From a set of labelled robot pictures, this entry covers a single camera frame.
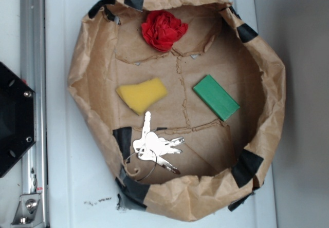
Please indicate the yellow sponge piece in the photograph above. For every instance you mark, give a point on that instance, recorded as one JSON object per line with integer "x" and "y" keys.
{"x": 139, "y": 97}

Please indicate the aluminium extrusion rail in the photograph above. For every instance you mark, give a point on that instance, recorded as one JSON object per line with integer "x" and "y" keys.
{"x": 33, "y": 66}

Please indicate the red crumpled tissue flower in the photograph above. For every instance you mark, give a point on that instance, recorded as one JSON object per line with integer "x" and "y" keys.
{"x": 162, "y": 29}

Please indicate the brown paper bag tray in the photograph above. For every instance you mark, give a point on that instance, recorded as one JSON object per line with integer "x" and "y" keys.
{"x": 221, "y": 161}

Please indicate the green rectangular block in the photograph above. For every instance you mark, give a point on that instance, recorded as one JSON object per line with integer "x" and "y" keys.
{"x": 216, "y": 97}

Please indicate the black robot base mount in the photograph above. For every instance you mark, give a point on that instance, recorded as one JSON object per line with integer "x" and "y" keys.
{"x": 17, "y": 119}

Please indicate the silver keys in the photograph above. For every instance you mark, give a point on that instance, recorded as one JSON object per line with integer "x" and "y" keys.
{"x": 150, "y": 147}

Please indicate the metal corner bracket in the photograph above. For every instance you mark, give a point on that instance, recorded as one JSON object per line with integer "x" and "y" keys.
{"x": 28, "y": 212}

